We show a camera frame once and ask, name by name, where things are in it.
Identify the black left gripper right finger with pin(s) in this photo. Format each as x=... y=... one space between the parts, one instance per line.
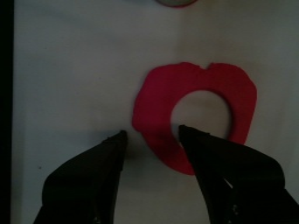
x=238 y=180

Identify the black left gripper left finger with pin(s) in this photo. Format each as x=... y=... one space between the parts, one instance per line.
x=86 y=180

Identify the white cutting board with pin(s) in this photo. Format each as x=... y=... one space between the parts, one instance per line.
x=70 y=73

